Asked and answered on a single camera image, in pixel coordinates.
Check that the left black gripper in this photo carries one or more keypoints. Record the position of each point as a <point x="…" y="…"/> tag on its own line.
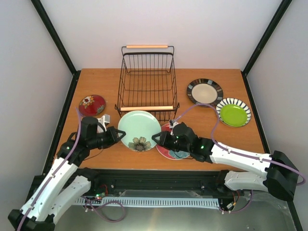
<point x="113" y="132"/>

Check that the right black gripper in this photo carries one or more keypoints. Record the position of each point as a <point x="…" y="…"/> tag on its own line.
<point x="163" y="140"/>

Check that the mint green flower plate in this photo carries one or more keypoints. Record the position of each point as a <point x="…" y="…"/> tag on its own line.
<point x="139" y="127"/>

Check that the dark red flower plate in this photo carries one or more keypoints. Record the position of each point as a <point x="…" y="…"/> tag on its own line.
<point x="92" y="105"/>

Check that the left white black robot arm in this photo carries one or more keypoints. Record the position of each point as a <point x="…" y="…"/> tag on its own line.
<point x="44" y="208"/>

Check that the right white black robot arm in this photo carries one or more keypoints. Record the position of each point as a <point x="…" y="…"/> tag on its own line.
<point x="273" y="173"/>

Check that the red and teal flower plate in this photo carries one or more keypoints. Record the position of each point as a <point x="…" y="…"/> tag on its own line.
<point x="172" y="155"/>

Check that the black rimmed beige plate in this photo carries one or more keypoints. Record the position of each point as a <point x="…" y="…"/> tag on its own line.
<point x="204" y="90"/>

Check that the green striped rim plate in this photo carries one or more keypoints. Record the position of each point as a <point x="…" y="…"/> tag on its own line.
<point x="234" y="112"/>

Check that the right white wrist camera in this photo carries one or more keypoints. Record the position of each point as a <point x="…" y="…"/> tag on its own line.
<point x="172" y="124"/>

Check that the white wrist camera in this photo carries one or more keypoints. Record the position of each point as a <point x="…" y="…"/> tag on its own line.
<point x="103" y="122"/>
<point x="172" y="124"/>

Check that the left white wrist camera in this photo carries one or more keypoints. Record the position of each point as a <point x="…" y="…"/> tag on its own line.
<point x="103" y="122"/>

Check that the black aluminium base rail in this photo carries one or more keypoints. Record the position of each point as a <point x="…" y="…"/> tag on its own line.
<point x="114" y="182"/>

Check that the black wire dish rack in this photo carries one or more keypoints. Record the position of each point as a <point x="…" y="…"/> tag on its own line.
<point x="148" y="81"/>

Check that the light blue slotted cable duct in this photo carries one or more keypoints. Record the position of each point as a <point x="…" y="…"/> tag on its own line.
<point x="150" y="202"/>

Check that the left black frame post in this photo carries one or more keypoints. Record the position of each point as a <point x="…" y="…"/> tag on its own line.
<point x="53" y="34"/>

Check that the black frame post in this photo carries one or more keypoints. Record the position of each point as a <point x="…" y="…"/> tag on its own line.
<point x="282" y="8"/>
<point x="53" y="34"/>

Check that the right black frame post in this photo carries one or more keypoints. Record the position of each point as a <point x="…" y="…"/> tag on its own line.
<point x="282" y="8"/>

